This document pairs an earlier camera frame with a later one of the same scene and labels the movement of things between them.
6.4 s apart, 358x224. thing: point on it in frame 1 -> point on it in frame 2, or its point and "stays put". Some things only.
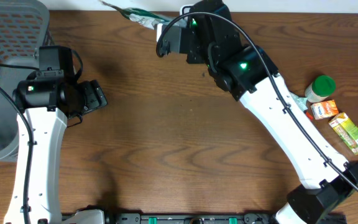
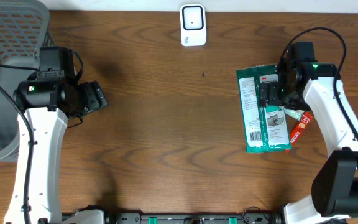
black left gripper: x=94 y=94 stays put
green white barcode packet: x=145 y=18 -> x=266 y=128
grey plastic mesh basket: x=12 y=32 stays put
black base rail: x=217 y=218 stays put
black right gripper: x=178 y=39 -> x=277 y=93
